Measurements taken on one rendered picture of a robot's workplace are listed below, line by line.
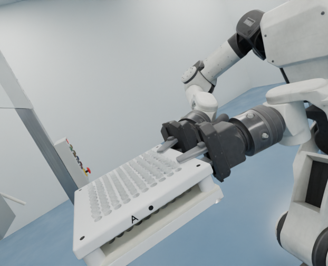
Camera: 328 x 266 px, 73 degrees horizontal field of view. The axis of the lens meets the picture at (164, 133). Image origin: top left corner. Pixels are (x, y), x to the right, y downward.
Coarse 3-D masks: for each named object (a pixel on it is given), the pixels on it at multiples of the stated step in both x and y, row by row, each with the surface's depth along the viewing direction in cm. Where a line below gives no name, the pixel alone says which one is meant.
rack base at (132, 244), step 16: (192, 192) 40; (208, 192) 38; (160, 208) 40; (176, 208) 38; (192, 208) 37; (144, 224) 37; (160, 224) 36; (176, 224) 36; (128, 240) 35; (144, 240) 35; (160, 240) 35; (112, 256) 33; (128, 256) 34
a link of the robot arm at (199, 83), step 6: (198, 72) 88; (198, 78) 88; (204, 78) 90; (186, 84) 90; (192, 84) 88; (198, 84) 89; (204, 84) 89; (210, 84) 91; (186, 90) 88; (192, 90) 84; (198, 90) 83; (204, 90) 90; (210, 90) 91; (186, 96) 87; (192, 96) 80
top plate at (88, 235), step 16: (160, 144) 60; (144, 160) 53; (176, 160) 45; (192, 160) 41; (128, 176) 48; (176, 176) 38; (192, 176) 37; (80, 192) 51; (96, 192) 47; (128, 192) 40; (144, 192) 38; (160, 192) 35; (176, 192) 36; (80, 208) 42; (112, 208) 37; (128, 208) 35; (144, 208) 34; (80, 224) 37; (96, 224) 34; (112, 224) 33; (128, 224) 33; (80, 240) 32; (96, 240) 32; (80, 256) 31
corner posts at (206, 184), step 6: (204, 180) 38; (210, 180) 38; (204, 186) 38; (210, 186) 38; (96, 252) 32; (102, 252) 34; (84, 258) 32; (90, 258) 32; (96, 258) 32; (102, 258) 33; (90, 264) 32; (96, 264) 32
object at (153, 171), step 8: (152, 160) 48; (128, 168) 50; (136, 168) 47; (144, 168) 47; (152, 168) 44; (160, 168) 42; (112, 176) 49; (120, 176) 47; (136, 176) 44; (144, 176) 41; (96, 184) 49; (104, 184) 46; (120, 184) 43; (128, 184) 41; (136, 184) 41; (104, 192) 44; (112, 192) 41; (120, 192) 40; (104, 200) 39; (112, 200) 38
